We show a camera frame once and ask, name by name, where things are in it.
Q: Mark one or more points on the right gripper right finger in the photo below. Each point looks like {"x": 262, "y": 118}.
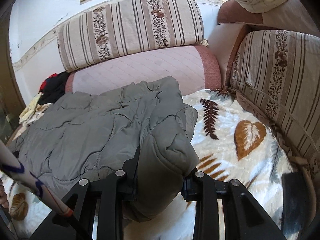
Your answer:
{"x": 226, "y": 207}

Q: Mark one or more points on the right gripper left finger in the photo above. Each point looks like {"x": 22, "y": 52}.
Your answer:
{"x": 111, "y": 192}

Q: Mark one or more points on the grey puffer jacket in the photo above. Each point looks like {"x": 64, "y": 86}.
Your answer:
{"x": 91, "y": 136}

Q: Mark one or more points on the black and red clothes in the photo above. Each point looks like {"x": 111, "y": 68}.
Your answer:
{"x": 53, "y": 88}

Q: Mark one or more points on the person's right hand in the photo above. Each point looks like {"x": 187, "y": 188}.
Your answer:
{"x": 3, "y": 196}

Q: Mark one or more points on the leaf pattern fleece blanket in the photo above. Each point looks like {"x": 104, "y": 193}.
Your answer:
{"x": 245, "y": 149}

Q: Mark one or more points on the black tablet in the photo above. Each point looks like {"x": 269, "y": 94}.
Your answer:
{"x": 295, "y": 203}

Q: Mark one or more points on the yellow cloth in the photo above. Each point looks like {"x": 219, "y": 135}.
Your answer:
{"x": 33, "y": 111}

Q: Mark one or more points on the brown wooden wardrobe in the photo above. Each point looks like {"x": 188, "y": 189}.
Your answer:
{"x": 12, "y": 103}

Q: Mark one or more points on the pink quilted bolster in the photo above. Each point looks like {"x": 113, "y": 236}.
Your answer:
{"x": 194, "y": 67}

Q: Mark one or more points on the striped floral side cushion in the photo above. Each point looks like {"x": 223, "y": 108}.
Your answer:
{"x": 278, "y": 71}

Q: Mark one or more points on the pink corner pillow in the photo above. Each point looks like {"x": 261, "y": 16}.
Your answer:
{"x": 224, "y": 42}

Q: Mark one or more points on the striped floral back cushion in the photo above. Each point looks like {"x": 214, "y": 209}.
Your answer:
{"x": 128, "y": 27}

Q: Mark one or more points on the brown upper bolster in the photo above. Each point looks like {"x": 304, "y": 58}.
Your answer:
{"x": 290, "y": 15}

